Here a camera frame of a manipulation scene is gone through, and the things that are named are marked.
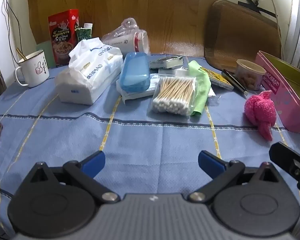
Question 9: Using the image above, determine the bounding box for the blue plastic case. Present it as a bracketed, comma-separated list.
[120, 52, 150, 93]

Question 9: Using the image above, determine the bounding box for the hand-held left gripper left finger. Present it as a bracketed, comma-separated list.
[22, 151, 120, 204]

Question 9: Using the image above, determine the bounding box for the yellow label clear pack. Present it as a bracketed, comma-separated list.
[200, 66, 234, 91]

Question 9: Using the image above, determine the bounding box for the black pen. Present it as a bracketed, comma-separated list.
[221, 69, 248, 96]

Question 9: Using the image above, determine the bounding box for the green cloth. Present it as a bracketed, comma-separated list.
[188, 60, 212, 117]

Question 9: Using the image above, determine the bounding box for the plastic bag with white cup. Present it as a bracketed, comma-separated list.
[101, 17, 150, 55]

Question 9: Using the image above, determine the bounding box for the small silver box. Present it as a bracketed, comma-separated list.
[149, 56, 185, 70]

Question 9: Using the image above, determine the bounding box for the cotton swabs pack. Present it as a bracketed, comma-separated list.
[150, 76, 198, 117]

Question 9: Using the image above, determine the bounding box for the wood grain sheet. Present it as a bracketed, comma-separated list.
[26, 0, 223, 58]

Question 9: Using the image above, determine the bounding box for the thin black cable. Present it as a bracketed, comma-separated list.
[0, 0, 24, 55]

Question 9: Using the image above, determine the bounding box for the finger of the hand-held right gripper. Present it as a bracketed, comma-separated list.
[269, 142, 300, 181]

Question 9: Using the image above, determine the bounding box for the white packet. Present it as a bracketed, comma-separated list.
[116, 72, 161, 103]

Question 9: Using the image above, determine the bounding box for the brown chair cushion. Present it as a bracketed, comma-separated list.
[204, 0, 282, 72]

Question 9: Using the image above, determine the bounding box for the gold spoon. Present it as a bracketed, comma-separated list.
[16, 48, 28, 61]

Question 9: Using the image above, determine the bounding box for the light green card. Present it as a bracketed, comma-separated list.
[36, 41, 57, 68]

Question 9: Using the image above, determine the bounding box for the white cable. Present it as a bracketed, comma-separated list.
[266, 0, 284, 58]

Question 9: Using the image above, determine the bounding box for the pink fluffy sock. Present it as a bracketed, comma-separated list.
[244, 90, 276, 141]

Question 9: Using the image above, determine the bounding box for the black tape cross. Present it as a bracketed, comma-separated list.
[238, 0, 278, 18]

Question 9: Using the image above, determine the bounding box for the blue checked tablecloth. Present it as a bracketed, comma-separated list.
[0, 54, 300, 238]

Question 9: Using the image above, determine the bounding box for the pink tin box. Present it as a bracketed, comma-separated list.
[255, 51, 300, 133]

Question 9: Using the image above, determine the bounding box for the tissue pack in plastic wrap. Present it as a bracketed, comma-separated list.
[55, 37, 123, 105]

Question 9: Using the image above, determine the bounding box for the snack cup with lid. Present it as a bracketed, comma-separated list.
[234, 59, 266, 91]

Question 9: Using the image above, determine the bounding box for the white enamel mug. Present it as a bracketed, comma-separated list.
[14, 50, 50, 88]

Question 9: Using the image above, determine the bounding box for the red cereal box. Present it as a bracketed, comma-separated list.
[48, 9, 81, 67]

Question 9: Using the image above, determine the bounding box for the green patterned small carton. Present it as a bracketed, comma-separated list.
[76, 22, 93, 43]

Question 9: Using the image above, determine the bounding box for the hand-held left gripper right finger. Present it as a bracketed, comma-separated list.
[189, 150, 285, 203]

